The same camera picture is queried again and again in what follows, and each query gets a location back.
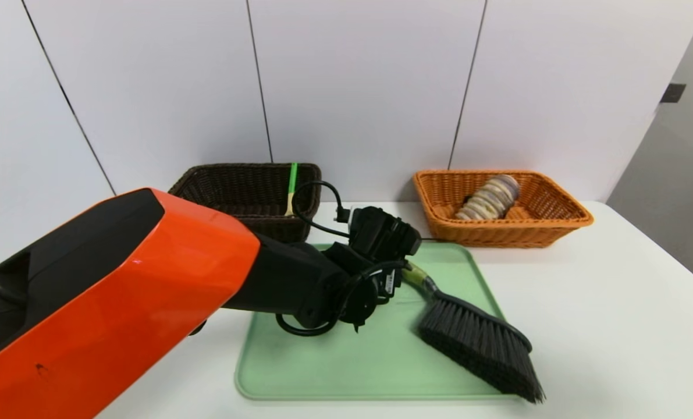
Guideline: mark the dark brown wicker basket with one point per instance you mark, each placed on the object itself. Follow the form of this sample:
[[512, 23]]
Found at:
[[230, 192]]

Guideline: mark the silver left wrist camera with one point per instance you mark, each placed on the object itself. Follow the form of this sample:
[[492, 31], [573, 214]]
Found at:
[[384, 235]]

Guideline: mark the orange wicker basket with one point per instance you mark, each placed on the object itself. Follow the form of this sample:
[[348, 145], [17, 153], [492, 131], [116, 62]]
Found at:
[[532, 233]]

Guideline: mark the light green plastic tray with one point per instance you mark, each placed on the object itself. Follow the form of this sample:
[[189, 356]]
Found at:
[[346, 366]]

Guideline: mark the orange and black left arm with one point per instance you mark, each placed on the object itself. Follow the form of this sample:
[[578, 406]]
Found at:
[[119, 302]]

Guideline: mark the dark wall bracket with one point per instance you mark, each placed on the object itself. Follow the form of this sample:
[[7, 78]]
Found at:
[[672, 94]]

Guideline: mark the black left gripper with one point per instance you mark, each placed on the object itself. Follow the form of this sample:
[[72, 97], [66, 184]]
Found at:
[[391, 284]]

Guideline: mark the swirled purple bread roll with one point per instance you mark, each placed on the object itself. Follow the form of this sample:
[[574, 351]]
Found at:
[[489, 199]]

